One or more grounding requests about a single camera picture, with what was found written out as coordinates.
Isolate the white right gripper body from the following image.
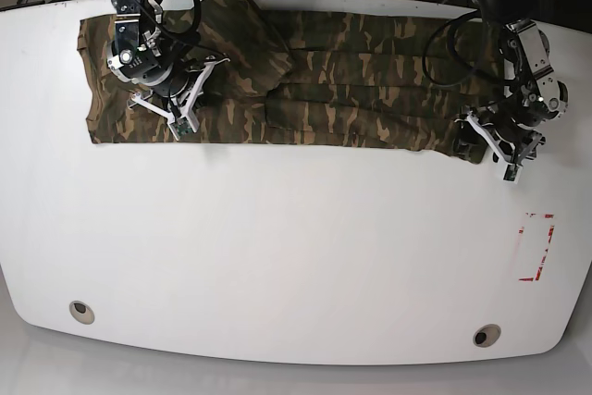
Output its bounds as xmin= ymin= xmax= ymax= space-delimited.
xmin=128 ymin=56 xmax=230 ymax=141

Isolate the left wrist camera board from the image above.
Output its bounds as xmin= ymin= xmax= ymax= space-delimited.
xmin=502 ymin=164 xmax=521 ymax=183

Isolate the camouflage t-shirt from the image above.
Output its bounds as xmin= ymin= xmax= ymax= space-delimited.
xmin=76 ymin=0 xmax=517 ymax=167

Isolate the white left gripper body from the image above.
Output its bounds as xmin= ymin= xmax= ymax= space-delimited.
xmin=456 ymin=110 xmax=546 ymax=182

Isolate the red tape rectangle marking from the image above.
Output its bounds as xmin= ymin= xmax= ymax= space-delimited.
xmin=512 ymin=213 xmax=556 ymax=282

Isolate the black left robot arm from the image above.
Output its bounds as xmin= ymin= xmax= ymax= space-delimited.
xmin=462 ymin=0 xmax=568 ymax=183

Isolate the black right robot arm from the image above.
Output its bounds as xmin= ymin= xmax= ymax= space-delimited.
xmin=106 ymin=0 xmax=229 ymax=141

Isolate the black loop cable left arm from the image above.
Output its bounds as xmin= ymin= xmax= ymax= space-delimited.
xmin=423 ymin=15 xmax=505 ymax=89

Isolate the table cable grommet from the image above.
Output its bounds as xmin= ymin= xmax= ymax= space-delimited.
xmin=473 ymin=324 xmax=501 ymax=348
xmin=68 ymin=301 xmax=95 ymax=326

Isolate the left table cable grommet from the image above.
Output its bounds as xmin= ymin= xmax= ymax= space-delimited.
xmin=68 ymin=301 xmax=95 ymax=326

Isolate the right table cable grommet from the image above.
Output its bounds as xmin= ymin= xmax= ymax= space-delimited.
xmin=473 ymin=324 xmax=501 ymax=348

